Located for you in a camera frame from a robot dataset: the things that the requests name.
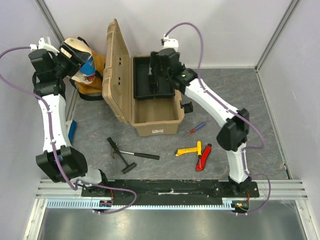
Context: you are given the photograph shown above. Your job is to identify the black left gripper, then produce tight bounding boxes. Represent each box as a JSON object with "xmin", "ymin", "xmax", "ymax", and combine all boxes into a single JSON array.
[{"xmin": 50, "ymin": 42, "xmax": 90, "ymax": 79}]

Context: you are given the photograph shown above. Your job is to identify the black tool box tray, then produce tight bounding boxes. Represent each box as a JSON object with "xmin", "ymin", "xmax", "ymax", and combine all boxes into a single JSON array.
[{"xmin": 132, "ymin": 55, "xmax": 175, "ymax": 101}]

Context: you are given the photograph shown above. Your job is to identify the tan plastic tool box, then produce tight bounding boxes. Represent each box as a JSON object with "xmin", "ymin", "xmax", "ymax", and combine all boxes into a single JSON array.
[{"xmin": 102, "ymin": 19, "xmax": 193, "ymax": 137}]

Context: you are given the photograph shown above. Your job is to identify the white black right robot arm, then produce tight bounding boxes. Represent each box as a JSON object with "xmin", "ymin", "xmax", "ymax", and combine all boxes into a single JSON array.
[{"xmin": 150, "ymin": 48, "xmax": 251, "ymax": 197}]

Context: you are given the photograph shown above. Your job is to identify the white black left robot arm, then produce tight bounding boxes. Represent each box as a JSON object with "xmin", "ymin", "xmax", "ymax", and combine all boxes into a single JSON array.
[{"xmin": 28, "ymin": 37, "xmax": 110, "ymax": 197}]

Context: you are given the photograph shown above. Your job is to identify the tan leather tool bag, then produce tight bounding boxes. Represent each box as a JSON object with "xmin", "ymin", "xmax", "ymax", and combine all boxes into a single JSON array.
[{"xmin": 64, "ymin": 37, "xmax": 106, "ymax": 102}]

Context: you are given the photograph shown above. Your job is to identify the blue packaged tool card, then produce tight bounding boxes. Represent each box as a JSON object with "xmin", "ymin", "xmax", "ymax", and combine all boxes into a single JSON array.
[{"xmin": 66, "ymin": 120, "xmax": 77, "ymax": 144}]

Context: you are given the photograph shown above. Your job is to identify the blue paper towel roll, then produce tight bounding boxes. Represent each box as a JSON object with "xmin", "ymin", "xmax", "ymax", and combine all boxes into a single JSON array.
[{"xmin": 79, "ymin": 56, "xmax": 96, "ymax": 77}]

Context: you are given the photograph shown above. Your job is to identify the yellow box cutter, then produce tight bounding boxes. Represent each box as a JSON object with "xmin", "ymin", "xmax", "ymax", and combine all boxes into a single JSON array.
[{"xmin": 174, "ymin": 147, "xmax": 198, "ymax": 157}]

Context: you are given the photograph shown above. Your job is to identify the black rubber mallet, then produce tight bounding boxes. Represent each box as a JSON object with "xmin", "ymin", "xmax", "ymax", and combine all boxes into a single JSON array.
[{"xmin": 107, "ymin": 137, "xmax": 137, "ymax": 174}]

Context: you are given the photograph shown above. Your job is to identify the red box cutter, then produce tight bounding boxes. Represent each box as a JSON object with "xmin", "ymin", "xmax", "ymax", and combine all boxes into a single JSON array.
[{"xmin": 195, "ymin": 143, "xmax": 212, "ymax": 172}]

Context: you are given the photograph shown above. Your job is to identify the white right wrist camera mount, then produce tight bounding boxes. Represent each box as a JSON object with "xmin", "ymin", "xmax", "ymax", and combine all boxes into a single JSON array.
[{"xmin": 161, "ymin": 36, "xmax": 179, "ymax": 52}]

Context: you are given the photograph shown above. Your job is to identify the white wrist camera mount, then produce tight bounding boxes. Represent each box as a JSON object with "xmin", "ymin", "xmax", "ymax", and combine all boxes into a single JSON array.
[
  {"xmin": 161, "ymin": 36, "xmax": 179, "ymax": 52},
  {"xmin": 29, "ymin": 36, "xmax": 59, "ymax": 55}
]

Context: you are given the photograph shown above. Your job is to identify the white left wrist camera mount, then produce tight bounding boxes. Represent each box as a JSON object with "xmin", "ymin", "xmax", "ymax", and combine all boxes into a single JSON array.
[{"xmin": 29, "ymin": 36, "xmax": 59, "ymax": 55}]

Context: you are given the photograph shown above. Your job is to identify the blue red handled screwdriver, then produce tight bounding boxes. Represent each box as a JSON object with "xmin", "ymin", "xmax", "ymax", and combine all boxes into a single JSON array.
[{"xmin": 180, "ymin": 122, "xmax": 206, "ymax": 140}]

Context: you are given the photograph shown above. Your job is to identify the yellow handled screwdriver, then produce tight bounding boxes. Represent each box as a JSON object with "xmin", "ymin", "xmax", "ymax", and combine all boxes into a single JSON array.
[{"xmin": 197, "ymin": 141, "xmax": 202, "ymax": 168}]

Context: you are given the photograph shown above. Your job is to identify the black handled claw hammer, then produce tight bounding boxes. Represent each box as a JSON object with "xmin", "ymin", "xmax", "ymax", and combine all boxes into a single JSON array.
[{"xmin": 111, "ymin": 149, "xmax": 160, "ymax": 160}]

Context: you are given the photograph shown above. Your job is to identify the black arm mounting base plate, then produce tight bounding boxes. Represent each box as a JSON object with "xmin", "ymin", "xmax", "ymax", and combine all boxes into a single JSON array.
[{"xmin": 107, "ymin": 179, "xmax": 260, "ymax": 200}]

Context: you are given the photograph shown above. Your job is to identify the grey slotted cable duct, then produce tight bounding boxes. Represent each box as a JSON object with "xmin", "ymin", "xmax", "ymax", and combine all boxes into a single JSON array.
[{"xmin": 46, "ymin": 194, "xmax": 240, "ymax": 211}]

